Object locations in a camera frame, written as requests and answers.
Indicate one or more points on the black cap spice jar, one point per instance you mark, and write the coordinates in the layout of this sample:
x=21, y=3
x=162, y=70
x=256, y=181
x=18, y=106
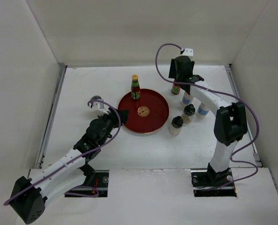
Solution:
x=176, y=125
x=188, y=113

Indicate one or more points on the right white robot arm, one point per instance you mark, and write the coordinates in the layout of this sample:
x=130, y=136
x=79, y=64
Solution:
x=230, y=121

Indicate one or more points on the green label sauce bottle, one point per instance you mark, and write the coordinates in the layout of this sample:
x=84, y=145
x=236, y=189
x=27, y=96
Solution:
x=135, y=88
x=175, y=88

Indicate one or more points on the black cap spice jar front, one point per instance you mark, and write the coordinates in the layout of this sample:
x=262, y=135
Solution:
x=176, y=125

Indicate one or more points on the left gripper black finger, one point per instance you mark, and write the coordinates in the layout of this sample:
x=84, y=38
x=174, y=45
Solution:
x=103, y=117
x=123, y=115

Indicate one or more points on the silver lid jar near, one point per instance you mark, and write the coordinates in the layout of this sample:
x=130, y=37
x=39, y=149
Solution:
x=187, y=99

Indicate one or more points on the black cap spice jar rear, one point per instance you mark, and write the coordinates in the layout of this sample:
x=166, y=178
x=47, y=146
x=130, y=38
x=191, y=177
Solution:
x=188, y=113

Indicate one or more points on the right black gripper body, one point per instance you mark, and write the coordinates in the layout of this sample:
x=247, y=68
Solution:
x=173, y=73

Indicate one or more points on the silver lid jar far right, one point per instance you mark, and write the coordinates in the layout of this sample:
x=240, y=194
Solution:
x=202, y=111

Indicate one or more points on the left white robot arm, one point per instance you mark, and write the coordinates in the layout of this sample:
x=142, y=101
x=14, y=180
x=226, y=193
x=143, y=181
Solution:
x=30, y=197

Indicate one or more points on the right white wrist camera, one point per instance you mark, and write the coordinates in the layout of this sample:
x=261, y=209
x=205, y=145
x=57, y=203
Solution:
x=187, y=52

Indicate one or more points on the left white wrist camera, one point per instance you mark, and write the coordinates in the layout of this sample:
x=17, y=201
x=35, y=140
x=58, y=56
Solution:
x=96, y=105

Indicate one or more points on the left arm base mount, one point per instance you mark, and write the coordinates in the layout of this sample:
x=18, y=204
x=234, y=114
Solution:
x=95, y=184

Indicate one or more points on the red round tray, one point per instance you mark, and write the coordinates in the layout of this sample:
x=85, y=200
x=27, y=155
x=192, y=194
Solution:
x=147, y=114

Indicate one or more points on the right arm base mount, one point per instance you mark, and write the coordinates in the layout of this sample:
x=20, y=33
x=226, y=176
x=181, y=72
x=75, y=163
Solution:
x=208, y=183

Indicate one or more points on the silver lid jar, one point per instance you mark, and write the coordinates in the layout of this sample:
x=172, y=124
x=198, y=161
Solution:
x=187, y=99
x=202, y=111

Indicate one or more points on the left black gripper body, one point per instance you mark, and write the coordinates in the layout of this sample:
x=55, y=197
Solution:
x=112, y=122

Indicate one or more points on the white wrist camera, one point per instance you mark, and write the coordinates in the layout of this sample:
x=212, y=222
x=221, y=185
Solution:
x=96, y=105
x=187, y=52

